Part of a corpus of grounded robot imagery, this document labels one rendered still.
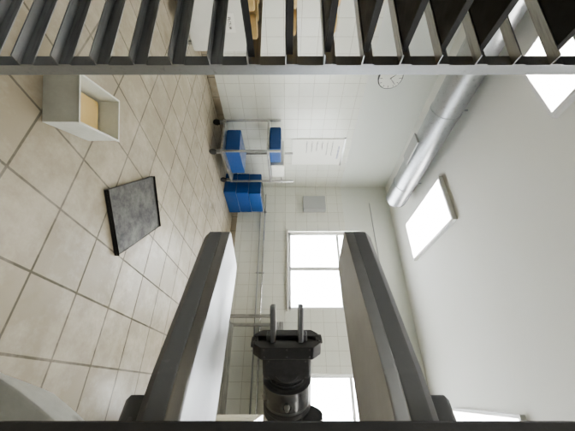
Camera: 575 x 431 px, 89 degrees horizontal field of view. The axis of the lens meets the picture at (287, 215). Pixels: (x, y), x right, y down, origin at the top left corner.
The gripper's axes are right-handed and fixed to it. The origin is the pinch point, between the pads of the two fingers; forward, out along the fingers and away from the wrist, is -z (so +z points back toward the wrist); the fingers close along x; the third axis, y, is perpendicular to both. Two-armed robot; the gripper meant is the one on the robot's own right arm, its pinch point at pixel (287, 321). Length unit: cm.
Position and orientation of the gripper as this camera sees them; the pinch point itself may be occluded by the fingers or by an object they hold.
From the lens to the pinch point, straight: 55.4
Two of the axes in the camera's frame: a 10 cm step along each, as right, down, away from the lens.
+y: 0.0, 1.7, -9.8
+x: 10.0, 0.0, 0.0
